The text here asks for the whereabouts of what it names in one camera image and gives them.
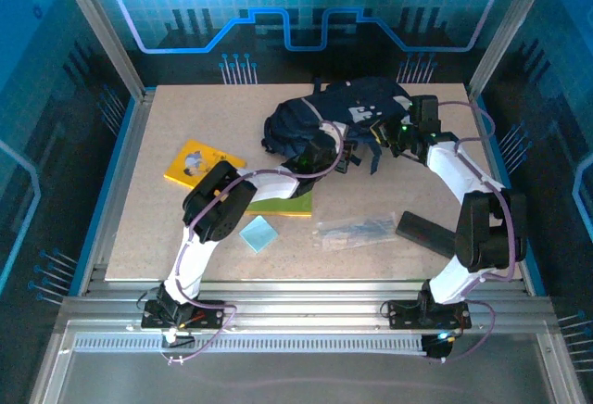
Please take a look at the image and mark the navy blue backpack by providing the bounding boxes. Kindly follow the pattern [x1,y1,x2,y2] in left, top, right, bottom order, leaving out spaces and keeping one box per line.
[260,75,413,176]

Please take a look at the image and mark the green notebook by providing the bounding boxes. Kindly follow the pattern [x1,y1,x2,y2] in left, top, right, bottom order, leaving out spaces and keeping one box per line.
[244,188,314,218]

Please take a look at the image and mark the clear plastic bag of pens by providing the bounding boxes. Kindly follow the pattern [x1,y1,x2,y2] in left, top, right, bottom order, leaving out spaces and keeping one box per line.
[314,211,399,252]

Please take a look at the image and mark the light blue sticky note pad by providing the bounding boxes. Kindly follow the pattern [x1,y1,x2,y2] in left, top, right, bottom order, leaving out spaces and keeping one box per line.
[238,215,280,255]

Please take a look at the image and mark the black pencil case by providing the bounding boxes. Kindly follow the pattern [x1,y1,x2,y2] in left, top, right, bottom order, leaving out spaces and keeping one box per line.
[395,210,460,259]

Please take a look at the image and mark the yellow picture book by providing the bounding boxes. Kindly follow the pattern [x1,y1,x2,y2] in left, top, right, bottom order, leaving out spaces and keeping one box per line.
[163,138,247,191]

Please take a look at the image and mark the black electronics box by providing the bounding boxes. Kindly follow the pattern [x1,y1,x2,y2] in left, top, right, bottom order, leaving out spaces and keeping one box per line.
[421,332,458,362]

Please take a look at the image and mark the aluminium side rail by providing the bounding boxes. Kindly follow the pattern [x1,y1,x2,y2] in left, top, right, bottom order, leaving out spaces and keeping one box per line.
[465,86,548,297]
[76,91,157,297]

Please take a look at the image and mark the aluminium frame post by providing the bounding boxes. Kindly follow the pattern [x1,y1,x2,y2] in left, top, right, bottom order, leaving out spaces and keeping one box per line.
[466,0,560,102]
[50,0,157,102]

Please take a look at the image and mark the aluminium front rail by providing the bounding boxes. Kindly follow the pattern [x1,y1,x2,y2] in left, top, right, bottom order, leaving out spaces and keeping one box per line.
[59,278,557,331]

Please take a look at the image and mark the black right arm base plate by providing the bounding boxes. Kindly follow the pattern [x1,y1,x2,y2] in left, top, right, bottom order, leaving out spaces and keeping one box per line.
[386,299,473,330]

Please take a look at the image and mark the slotted grey cable duct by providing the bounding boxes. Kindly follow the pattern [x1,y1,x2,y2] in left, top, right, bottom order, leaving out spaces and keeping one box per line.
[73,336,427,354]

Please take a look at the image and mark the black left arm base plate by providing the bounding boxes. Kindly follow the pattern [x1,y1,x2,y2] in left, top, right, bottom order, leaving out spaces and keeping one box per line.
[140,299,227,330]

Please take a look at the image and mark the white cable connector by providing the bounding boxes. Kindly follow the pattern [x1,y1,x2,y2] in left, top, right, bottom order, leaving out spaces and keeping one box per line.
[161,329,196,348]

